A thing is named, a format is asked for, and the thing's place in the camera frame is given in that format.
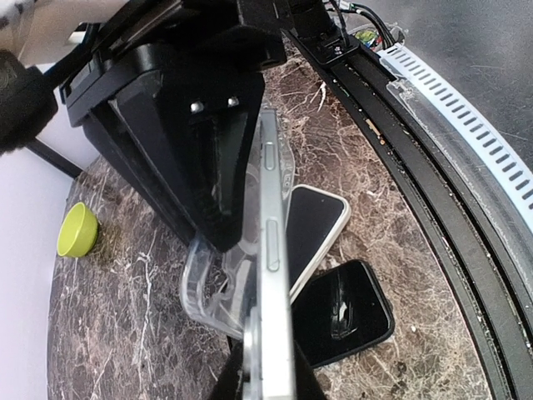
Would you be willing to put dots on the black front table rail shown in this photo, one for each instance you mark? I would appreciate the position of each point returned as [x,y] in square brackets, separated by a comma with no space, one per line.
[482,243]

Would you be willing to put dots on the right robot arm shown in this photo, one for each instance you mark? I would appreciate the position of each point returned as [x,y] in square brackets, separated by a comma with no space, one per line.
[40,41]

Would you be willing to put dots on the green bowl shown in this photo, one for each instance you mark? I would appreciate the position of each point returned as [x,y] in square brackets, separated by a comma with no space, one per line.
[78,233]

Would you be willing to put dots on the black phone middle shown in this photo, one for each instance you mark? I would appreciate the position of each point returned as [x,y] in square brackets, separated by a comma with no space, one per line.
[341,313]

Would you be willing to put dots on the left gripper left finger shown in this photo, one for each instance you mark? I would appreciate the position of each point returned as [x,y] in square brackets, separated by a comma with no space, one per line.
[229,384]

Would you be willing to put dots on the clear magsafe phone case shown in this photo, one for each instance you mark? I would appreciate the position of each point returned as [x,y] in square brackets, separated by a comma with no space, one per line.
[218,289]

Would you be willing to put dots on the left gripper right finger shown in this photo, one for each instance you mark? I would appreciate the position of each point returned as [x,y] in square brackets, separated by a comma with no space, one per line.
[307,386]

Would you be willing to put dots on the white slotted cable duct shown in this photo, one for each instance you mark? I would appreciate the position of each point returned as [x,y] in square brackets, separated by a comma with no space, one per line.
[425,88]

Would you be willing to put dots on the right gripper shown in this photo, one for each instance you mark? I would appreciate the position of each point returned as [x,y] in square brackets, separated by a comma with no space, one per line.
[181,136]

